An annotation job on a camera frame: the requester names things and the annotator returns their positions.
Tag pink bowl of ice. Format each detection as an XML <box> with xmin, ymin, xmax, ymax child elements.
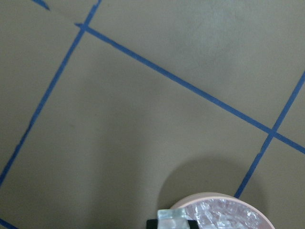
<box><xmin>171</xmin><ymin>192</ymin><xmax>274</xmax><ymax>229</ymax></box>

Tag clear ice cube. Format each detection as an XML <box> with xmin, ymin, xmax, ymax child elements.
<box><xmin>157</xmin><ymin>208</ymin><xmax>190</xmax><ymax>229</ymax></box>

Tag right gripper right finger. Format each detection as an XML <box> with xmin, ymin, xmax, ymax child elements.
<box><xmin>188</xmin><ymin>220</ymin><xmax>198</xmax><ymax>229</ymax></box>

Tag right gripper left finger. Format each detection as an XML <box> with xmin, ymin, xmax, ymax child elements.
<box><xmin>146</xmin><ymin>219</ymin><xmax>158</xmax><ymax>229</ymax></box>

